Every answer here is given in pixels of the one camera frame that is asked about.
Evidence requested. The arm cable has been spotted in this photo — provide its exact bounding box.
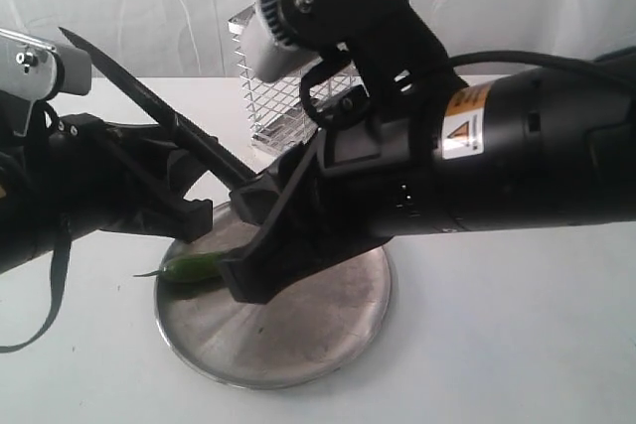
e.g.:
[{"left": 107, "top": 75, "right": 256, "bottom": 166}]
[
  {"left": 446, "top": 49, "right": 636, "bottom": 85},
  {"left": 0, "top": 214, "right": 74, "bottom": 353}
]

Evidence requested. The wire metal utensil rack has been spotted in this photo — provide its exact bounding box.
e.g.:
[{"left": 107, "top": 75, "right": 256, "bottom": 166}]
[{"left": 227, "top": 2, "right": 360, "bottom": 155}]

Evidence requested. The round steel plate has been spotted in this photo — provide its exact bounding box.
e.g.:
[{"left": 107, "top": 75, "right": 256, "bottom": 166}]
[{"left": 153, "top": 198, "right": 398, "bottom": 390}]

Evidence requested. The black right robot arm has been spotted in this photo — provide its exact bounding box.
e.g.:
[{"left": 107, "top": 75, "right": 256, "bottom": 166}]
[{"left": 221, "top": 68, "right": 635, "bottom": 304}]

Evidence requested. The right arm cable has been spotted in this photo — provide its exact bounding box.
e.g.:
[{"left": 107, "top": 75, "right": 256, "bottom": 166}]
[{"left": 446, "top": 49, "right": 636, "bottom": 85}]

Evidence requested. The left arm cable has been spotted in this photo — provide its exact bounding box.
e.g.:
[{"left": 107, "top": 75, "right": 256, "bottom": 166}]
[{"left": 0, "top": 214, "right": 74, "bottom": 353}]

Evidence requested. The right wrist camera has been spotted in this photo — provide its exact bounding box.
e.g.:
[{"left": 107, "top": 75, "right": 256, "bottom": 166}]
[{"left": 240, "top": 0, "right": 448, "bottom": 83}]

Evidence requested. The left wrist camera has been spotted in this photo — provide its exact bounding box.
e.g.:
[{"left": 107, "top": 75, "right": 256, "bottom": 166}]
[{"left": 1, "top": 29, "right": 92, "bottom": 137}]

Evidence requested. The black knife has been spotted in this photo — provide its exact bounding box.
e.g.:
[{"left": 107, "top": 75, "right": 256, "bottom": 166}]
[{"left": 58, "top": 26, "right": 256, "bottom": 190}]

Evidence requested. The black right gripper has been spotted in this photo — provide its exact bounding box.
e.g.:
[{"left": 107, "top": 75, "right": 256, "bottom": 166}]
[{"left": 218, "top": 71, "right": 466, "bottom": 304}]

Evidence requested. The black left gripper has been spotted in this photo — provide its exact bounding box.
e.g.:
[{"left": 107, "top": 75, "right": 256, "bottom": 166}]
[{"left": 29, "top": 113, "right": 213, "bottom": 245}]

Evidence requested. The green cucumber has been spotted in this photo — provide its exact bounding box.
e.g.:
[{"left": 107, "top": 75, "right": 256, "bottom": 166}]
[{"left": 133, "top": 252, "right": 230, "bottom": 285}]

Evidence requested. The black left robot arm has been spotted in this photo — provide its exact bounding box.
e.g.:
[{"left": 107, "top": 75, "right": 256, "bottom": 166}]
[{"left": 1, "top": 93, "right": 247, "bottom": 271}]

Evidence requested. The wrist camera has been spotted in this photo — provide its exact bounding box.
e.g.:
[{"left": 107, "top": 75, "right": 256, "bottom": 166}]
[
  {"left": 240, "top": 0, "right": 448, "bottom": 83},
  {"left": 1, "top": 29, "right": 92, "bottom": 137}
]

